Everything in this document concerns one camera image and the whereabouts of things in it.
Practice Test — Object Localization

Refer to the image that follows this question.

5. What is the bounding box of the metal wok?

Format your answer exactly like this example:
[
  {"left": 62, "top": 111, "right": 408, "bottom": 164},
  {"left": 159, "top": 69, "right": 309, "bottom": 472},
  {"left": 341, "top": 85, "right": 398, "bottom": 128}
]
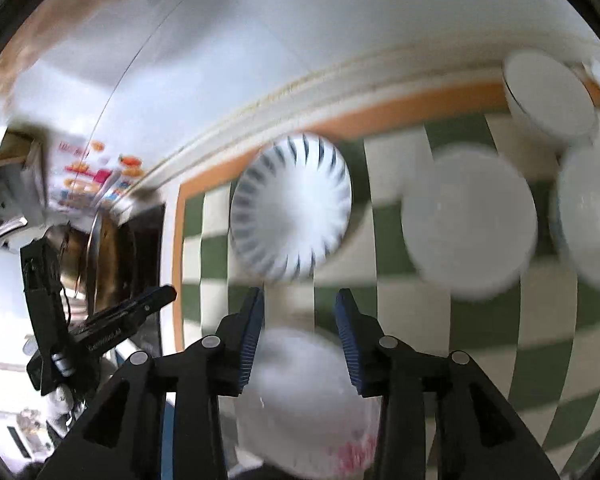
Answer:
[{"left": 45, "top": 210, "right": 126, "bottom": 308}]

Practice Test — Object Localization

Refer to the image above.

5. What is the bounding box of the plain white bowl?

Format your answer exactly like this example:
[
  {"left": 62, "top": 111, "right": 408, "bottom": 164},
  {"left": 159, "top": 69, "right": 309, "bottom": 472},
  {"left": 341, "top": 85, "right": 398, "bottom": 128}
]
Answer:
[{"left": 549, "top": 146, "right": 600, "bottom": 288}]

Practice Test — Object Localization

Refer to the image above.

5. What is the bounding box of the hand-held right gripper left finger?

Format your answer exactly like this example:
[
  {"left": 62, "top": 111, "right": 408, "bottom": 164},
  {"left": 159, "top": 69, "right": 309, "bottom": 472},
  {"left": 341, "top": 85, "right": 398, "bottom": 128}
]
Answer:
[{"left": 37, "top": 286, "right": 266, "bottom": 480}]

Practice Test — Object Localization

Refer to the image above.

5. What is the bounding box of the blue striped white plate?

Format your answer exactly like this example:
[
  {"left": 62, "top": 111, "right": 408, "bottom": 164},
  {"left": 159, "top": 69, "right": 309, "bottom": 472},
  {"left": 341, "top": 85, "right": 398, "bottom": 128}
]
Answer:
[{"left": 229, "top": 132, "right": 353, "bottom": 281}]

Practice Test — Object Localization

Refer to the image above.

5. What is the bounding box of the white bowl with dark rim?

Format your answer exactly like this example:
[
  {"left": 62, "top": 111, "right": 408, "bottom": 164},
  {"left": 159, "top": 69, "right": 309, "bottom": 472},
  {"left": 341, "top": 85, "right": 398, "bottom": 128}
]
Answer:
[{"left": 502, "top": 50, "right": 600, "bottom": 148}]

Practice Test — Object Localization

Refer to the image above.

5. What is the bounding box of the green checkered mat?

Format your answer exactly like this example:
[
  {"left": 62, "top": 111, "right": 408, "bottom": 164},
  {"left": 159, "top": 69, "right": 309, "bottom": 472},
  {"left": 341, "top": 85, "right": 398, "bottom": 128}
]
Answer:
[{"left": 172, "top": 80, "right": 600, "bottom": 480}]

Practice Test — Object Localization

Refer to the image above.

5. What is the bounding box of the colourful wall sticker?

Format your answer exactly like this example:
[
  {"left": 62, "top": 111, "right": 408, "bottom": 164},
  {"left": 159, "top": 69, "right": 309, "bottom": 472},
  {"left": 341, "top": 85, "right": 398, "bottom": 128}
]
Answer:
[{"left": 50, "top": 135, "right": 146, "bottom": 211}]

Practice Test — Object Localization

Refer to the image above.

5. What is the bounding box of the white bowl with red print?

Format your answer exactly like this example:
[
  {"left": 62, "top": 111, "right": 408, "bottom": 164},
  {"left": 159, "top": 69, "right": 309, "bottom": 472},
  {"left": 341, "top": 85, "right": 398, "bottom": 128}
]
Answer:
[{"left": 235, "top": 327, "right": 383, "bottom": 480}]

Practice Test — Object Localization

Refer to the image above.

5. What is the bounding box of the white plate blue leaf pattern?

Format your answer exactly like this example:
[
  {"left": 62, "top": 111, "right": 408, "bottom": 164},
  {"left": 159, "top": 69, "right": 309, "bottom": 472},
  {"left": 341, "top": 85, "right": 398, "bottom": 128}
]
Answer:
[{"left": 401, "top": 144, "right": 538, "bottom": 302}]

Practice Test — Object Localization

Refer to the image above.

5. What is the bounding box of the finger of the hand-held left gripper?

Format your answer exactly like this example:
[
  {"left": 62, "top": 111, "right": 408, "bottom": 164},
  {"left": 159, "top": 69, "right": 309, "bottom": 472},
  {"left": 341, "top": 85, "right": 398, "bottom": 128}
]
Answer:
[{"left": 67, "top": 284, "right": 178, "bottom": 356}]

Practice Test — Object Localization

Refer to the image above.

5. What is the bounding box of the black cooktop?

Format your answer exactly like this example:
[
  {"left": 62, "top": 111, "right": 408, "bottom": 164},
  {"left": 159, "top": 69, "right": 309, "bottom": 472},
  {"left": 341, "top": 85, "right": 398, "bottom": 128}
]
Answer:
[{"left": 115, "top": 202, "right": 167, "bottom": 311}]

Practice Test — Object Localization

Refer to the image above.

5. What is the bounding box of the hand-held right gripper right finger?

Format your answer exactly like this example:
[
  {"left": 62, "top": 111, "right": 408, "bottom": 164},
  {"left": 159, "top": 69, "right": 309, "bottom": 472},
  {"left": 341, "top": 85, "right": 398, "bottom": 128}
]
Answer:
[{"left": 334, "top": 288, "right": 563, "bottom": 480}]

